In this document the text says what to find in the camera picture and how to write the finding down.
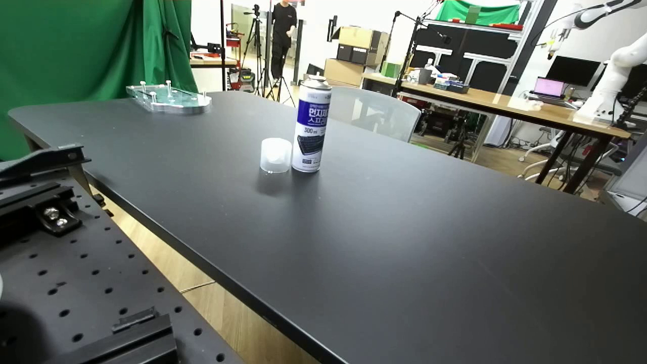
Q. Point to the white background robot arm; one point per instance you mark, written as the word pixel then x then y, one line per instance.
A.
pixel 617 73

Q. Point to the blue white spray can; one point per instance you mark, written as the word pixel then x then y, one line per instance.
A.
pixel 312 122

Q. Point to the stacked cardboard boxes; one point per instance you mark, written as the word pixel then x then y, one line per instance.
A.
pixel 355 56

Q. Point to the small black tripod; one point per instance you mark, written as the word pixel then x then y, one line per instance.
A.
pixel 462 138

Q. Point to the person in black clothes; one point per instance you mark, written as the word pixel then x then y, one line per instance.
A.
pixel 285 30

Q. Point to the long wooden desk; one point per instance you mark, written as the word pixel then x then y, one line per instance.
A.
pixel 498 101

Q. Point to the black panel shelf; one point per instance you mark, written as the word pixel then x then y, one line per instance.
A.
pixel 472 51

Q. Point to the green cloth on shelf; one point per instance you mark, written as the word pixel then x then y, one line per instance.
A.
pixel 479 12

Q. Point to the laptop with pink screen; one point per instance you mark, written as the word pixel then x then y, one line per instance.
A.
pixel 550 88

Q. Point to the black clamp bar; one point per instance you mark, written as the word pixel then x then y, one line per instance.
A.
pixel 129 341

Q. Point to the black perforated breadboard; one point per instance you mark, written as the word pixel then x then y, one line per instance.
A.
pixel 81 283

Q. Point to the black computer monitor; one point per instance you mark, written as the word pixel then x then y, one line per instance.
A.
pixel 574 69

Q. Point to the green curtain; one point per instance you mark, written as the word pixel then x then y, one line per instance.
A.
pixel 73 46

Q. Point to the black camera tripod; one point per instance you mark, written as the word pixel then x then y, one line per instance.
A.
pixel 254 41

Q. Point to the black metal bracket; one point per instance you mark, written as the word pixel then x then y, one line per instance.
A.
pixel 37 189

